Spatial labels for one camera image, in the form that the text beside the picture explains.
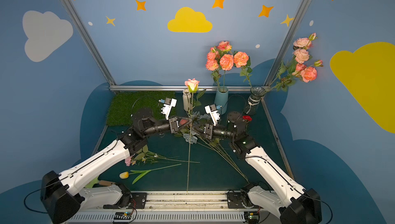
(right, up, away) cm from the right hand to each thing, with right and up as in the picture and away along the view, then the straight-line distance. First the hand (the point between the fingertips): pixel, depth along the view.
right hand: (195, 127), depth 67 cm
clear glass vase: (+39, +19, +32) cm, 54 cm away
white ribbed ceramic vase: (-7, +17, +34) cm, 39 cm away
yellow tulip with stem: (-38, -27, +13) cm, 48 cm away
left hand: (-1, +4, -3) cm, 5 cm away
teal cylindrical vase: (+16, +14, +32) cm, 38 cm away
